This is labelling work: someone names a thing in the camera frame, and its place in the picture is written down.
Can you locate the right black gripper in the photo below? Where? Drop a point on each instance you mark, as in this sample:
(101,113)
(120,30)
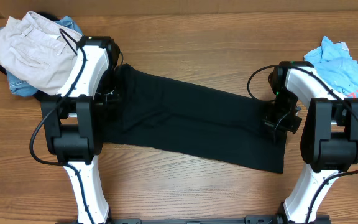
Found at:
(281,123)

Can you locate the black t-shirt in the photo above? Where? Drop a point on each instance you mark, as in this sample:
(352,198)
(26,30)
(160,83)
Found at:
(176,116)

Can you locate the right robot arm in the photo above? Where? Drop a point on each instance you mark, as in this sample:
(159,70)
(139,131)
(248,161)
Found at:
(329,142)

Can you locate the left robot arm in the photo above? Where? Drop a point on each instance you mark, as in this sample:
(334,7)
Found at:
(70,125)

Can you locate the blue folded jeans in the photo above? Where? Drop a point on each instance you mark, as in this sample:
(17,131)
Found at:
(17,87)

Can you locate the light blue printed t-shirt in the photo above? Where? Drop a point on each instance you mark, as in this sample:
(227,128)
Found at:
(335,66)

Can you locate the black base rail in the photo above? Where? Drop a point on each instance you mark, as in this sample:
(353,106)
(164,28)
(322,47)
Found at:
(249,219)

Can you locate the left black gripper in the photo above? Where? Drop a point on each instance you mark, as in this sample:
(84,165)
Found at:
(109,103)

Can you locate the beige folded trousers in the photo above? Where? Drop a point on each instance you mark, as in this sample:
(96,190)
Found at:
(33,50)

